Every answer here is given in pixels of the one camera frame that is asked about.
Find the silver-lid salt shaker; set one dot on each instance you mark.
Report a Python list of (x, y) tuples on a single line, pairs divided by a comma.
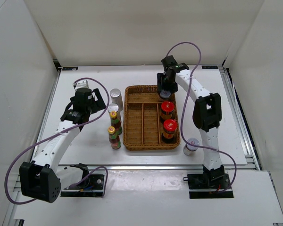
[(116, 98), (113, 107)]

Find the green-label sauce bottle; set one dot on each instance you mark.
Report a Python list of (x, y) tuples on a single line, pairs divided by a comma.
[(115, 122), (114, 138)]

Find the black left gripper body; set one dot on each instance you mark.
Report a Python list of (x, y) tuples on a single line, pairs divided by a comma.
[(90, 107)]

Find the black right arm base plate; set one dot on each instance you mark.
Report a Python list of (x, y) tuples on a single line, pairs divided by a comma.
[(199, 190)]

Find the red-lid sauce jar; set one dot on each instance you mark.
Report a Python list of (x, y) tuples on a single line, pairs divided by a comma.
[(169, 130), (167, 109)]

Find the near silver-lid salt shaker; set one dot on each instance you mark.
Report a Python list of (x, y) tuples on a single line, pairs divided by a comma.
[(113, 107)]

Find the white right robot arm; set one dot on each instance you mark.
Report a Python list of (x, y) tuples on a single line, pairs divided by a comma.
[(207, 114)]

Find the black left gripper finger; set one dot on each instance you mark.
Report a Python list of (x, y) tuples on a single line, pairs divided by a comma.
[(96, 95), (98, 105)]

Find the far silver-lid salt shaker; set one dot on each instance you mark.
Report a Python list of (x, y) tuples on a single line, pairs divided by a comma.
[(116, 98)]

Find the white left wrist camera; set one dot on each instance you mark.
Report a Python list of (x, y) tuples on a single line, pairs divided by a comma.
[(80, 84)]

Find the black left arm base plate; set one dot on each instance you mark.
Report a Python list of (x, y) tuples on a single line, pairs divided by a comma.
[(93, 187)]

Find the brown wicker basket tray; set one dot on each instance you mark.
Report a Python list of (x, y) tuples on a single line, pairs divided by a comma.
[(142, 126)]

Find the near green-label sauce bottle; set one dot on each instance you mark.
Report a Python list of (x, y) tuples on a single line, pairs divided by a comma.
[(114, 138)]

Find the far green-label sauce bottle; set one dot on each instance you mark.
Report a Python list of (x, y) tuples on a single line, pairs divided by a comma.
[(115, 122)]

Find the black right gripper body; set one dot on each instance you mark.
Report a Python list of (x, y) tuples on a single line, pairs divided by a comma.
[(169, 85)]

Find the white-lid spice jar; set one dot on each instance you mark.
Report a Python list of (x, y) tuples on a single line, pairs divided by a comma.
[(164, 95), (191, 146)]

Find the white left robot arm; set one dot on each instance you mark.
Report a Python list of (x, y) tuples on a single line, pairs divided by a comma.
[(40, 178)]

